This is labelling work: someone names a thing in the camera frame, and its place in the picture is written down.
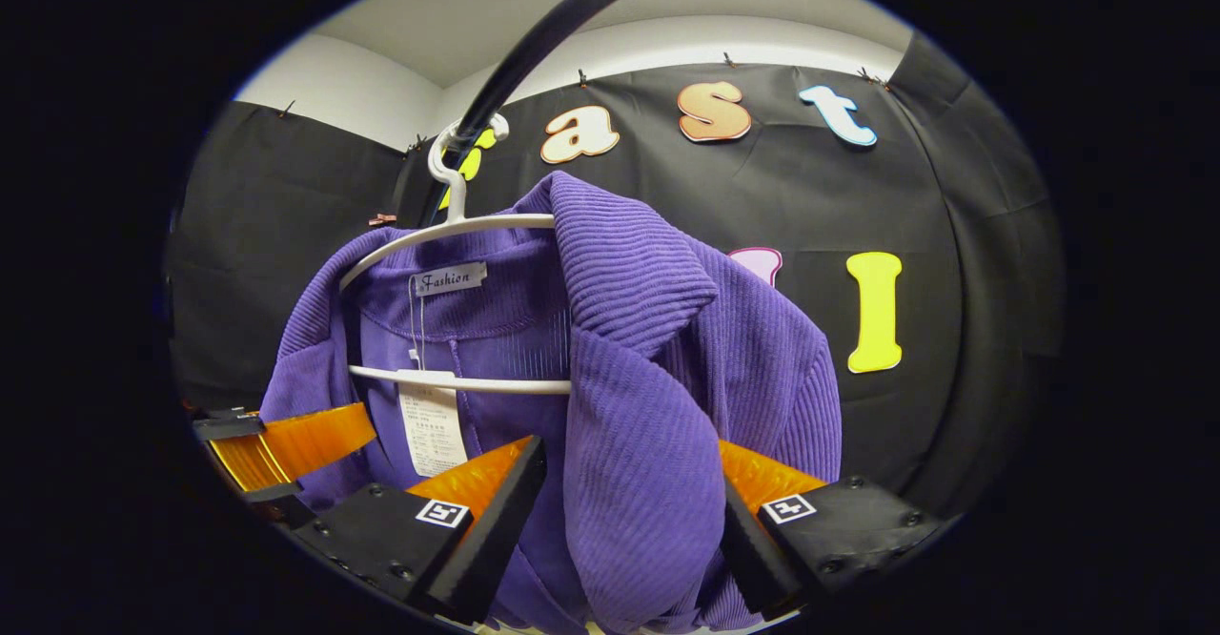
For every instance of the pink clip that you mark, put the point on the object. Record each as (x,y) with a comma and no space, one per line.
(381,219)

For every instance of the purple ribbed jacket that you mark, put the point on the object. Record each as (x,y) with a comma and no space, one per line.
(629,406)

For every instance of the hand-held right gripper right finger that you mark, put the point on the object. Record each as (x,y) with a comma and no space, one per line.
(848,530)

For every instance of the black clothes rail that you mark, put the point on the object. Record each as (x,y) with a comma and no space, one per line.
(532,42)

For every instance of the black backdrop cloth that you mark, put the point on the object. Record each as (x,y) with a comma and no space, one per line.
(810,206)

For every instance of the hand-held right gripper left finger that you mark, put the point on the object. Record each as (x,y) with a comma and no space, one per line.
(496,540)

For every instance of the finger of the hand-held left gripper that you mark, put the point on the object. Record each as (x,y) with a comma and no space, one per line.
(305,444)

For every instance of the white plastic clothes hanger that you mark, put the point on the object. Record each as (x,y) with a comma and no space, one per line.
(457,382)

